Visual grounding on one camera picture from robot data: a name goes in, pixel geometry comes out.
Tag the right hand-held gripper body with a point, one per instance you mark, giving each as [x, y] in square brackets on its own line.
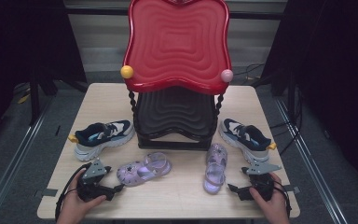
[261, 182]

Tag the grey tape strip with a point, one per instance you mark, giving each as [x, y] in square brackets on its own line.
[47, 192]
[292, 188]

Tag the metal floor rail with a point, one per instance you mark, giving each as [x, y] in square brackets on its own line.
[310, 161]
[15, 155]

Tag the black metal stand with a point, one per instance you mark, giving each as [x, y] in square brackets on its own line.
[34, 99]

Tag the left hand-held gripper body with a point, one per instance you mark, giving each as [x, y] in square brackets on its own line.
[93, 171]

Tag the person's right hand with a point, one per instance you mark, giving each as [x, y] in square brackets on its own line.
[273, 208]

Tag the person's left hand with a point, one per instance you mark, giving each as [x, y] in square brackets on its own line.
[74, 208]

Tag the yellow floor object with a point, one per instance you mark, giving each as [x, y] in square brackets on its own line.
[23, 99]

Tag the dark curtain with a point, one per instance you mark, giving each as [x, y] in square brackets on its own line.
[21, 40]
[332, 62]

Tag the purple jelly sandal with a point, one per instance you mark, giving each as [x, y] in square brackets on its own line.
[216, 155]
[130, 174]

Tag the navy and white sneaker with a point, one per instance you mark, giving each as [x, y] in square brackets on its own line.
[105, 134]
[245, 137]

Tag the red and black shoe rack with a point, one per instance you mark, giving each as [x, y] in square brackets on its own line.
[177, 46]

